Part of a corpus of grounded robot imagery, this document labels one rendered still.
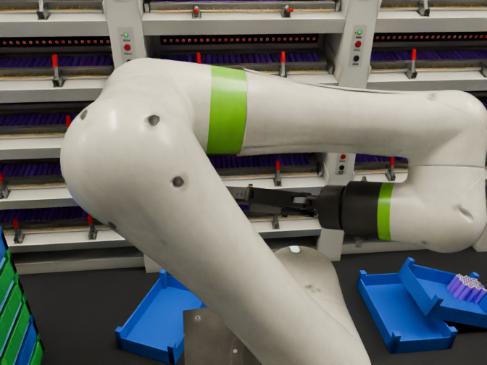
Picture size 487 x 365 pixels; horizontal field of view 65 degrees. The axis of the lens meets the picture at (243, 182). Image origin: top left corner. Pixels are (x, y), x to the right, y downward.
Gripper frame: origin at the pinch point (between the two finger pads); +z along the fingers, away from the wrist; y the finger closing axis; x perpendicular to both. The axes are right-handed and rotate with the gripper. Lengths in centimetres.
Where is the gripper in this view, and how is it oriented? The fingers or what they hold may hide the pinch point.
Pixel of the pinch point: (240, 200)
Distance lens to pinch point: 73.7
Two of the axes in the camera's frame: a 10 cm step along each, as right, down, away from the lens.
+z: -8.7, -0.4, 4.9
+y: 4.7, 1.9, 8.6
